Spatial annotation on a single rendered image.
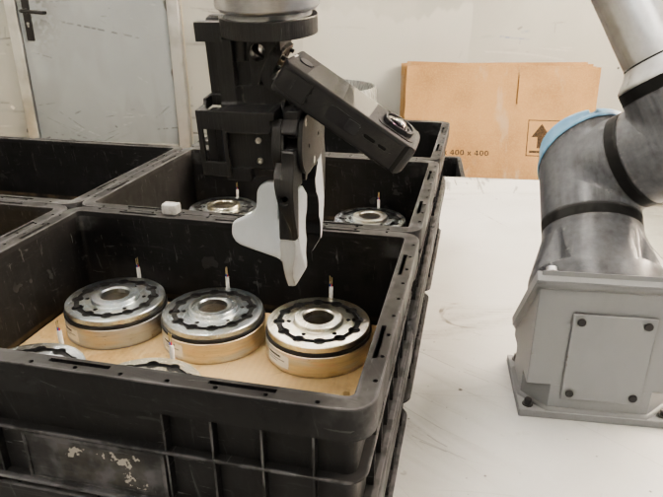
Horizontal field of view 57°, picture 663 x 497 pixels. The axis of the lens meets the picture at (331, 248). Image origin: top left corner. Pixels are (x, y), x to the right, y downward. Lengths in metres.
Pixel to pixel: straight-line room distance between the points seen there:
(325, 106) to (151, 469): 0.28
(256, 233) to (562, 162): 0.43
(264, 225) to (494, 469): 0.37
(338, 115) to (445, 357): 0.49
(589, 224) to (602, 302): 0.09
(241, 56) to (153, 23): 3.50
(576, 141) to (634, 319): 0.22
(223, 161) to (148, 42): 3.51
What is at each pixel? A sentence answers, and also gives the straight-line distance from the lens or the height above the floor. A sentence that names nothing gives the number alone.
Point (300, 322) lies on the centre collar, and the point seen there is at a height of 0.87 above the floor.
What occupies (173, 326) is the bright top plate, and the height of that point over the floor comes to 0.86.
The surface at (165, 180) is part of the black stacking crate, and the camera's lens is 0.93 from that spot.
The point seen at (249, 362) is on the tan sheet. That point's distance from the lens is 0.61.
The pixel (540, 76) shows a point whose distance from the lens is 3.60.
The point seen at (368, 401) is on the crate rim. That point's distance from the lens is 0.38.
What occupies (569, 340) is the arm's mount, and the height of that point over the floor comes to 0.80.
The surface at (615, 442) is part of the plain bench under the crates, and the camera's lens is 0.78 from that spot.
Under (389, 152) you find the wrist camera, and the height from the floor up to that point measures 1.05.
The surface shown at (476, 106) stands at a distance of 3.56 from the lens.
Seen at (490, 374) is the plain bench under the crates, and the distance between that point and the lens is 0.84.
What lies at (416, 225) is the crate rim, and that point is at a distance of 0.66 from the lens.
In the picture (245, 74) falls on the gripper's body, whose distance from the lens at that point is 0.48.
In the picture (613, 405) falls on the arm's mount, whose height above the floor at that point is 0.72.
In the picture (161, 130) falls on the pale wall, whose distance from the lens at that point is 4.05.
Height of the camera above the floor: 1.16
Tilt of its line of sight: 23 degrees down
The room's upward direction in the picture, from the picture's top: straight up
